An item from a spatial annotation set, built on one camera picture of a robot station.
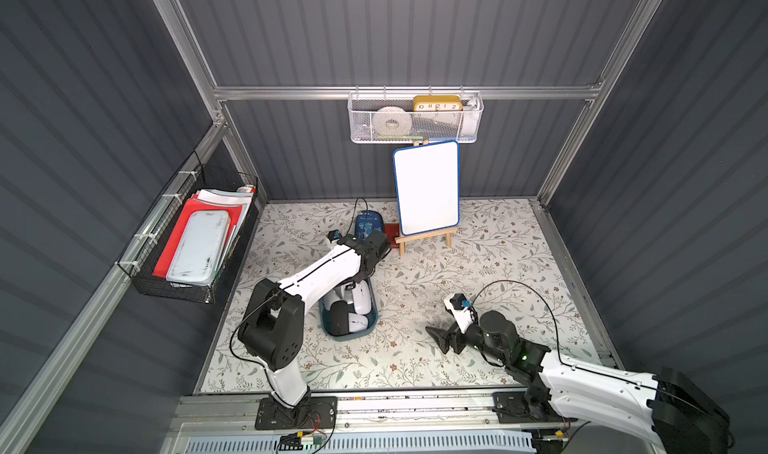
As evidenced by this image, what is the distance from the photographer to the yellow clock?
88 cm

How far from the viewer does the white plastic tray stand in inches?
25.2

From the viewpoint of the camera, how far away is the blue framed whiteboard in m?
0.90
